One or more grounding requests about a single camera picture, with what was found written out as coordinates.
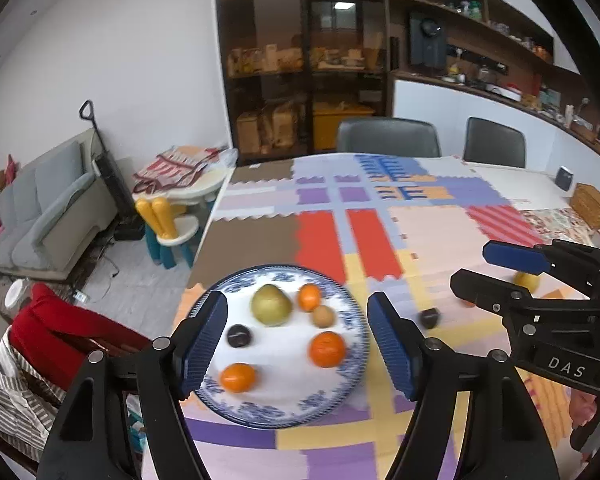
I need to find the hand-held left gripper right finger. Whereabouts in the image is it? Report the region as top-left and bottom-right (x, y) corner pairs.
(366, 291), (561, 480)

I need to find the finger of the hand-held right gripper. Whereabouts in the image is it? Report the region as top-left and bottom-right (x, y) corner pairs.
(482, 240), (556, 277)
(449, 268), (533, 317)

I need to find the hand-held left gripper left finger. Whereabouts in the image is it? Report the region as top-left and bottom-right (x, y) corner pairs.
(36, 290), (229, 480)

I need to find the yellow pear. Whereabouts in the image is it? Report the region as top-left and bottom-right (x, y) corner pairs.
(512, 272), (542, 292)

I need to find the brown kiwi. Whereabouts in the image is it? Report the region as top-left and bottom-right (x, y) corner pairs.
(311, 305), (337, 329)

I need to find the green pear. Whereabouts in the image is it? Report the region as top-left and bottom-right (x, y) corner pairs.
(251, 283), (294, 328)

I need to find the blue rimmed white plate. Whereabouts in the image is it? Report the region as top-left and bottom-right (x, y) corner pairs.
(189, 263), (371, 430)

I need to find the small orange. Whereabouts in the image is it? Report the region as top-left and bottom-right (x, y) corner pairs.
(297, 283), (323, 311)

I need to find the person's right hand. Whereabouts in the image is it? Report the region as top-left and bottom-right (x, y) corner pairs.
(569, 389), (600, 430)

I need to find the patterned table mat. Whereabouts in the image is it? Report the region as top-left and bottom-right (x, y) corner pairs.
(517, 207), (600, 248)

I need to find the wicker basket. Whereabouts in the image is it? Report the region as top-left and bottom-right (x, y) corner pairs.
(569, 183), (600, 231)

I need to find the dark blue mug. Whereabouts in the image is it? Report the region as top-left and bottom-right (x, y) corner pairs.
(554, 165), (576, 192)

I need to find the colourful patchwork tablecloth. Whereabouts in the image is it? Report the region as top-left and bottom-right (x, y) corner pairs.
(140, 152), (600, 480)

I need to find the yellow children's chair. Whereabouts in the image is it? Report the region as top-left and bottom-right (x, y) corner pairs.
(134, 196), (201, 270)

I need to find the grey dining chair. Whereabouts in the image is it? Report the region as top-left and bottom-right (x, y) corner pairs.
(336, 117), (442, 158)
(463, 116), (527, 169)

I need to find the red jacket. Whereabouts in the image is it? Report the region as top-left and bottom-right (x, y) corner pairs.
(9, 282), (157, 392)

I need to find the white children's table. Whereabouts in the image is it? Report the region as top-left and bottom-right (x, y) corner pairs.
(132, 167), (233, 211)

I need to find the striped red apron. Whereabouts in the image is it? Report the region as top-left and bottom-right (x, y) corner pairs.
(132, 145), (239, 196)

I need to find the black upright vacuum cleaner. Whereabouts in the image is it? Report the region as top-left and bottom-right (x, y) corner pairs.
(78, 99), (146, 242)

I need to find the striped grey cloth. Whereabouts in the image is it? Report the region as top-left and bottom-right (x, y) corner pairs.
(0, 329), (83, 463)

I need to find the grey sofa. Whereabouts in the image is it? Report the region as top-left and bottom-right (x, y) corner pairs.
(0, 127), (119, 282)

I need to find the black water dispenser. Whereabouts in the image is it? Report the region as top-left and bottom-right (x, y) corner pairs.
(408, 10), (449, 72)

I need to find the red plush toy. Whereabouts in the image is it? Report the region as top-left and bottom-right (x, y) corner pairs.
(0, 153), (21, 194)

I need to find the dark glass cabinet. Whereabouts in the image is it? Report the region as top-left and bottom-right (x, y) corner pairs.
(212, 0), (395, 167)

